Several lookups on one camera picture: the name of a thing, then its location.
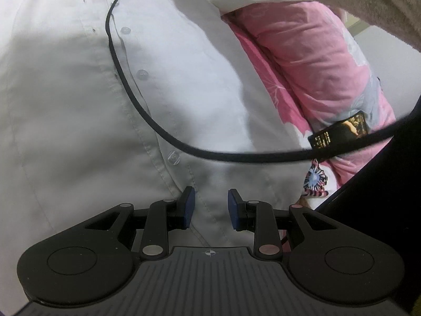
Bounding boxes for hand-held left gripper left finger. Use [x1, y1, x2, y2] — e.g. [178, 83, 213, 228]
[84, 186, 196, 260]

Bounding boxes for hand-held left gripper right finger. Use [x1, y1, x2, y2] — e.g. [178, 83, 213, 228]
[228, 188, 336, 260]

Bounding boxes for white button shirt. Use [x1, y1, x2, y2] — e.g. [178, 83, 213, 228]
[0, 0, 316, 303]

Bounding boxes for person's right forearm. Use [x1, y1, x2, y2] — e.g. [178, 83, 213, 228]
[273, 0, 421, 53]

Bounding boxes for black smartphone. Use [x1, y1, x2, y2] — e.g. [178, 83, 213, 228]
[308, 110, 368, 160]

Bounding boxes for pink floral bedsheet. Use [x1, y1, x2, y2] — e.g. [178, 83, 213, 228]
[224, 16, 343, 205]

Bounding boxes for black cable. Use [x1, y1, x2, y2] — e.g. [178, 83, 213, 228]
[104, 0, 421, 163]

